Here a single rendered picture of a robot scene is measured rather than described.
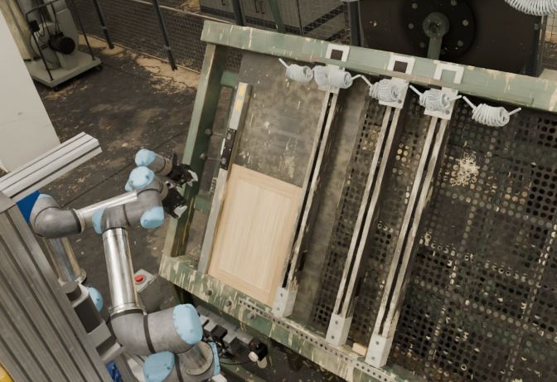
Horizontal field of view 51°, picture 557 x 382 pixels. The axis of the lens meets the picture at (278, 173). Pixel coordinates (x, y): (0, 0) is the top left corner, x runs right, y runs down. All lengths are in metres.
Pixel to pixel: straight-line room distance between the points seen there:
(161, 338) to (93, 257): 3.00
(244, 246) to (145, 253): 1.89
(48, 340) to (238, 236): 1.10
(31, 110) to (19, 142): 0.33
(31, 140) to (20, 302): 4.34
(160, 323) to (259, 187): 1.11
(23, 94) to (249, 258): 3.75
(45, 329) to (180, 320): 0.46
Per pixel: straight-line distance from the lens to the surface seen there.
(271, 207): 2.65
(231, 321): 2.87
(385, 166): 2.30
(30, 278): 1.87
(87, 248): 4.82
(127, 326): 1.78
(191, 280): 2.96
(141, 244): 4.64
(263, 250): 2.69
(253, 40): 2.68
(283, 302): 2.58
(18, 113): 6.04
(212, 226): 2.85
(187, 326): 1.74
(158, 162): 2.47
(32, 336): 1.98
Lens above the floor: 2.92
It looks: 36 degrees down
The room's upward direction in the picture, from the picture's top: 11 degrees counter-clockwise
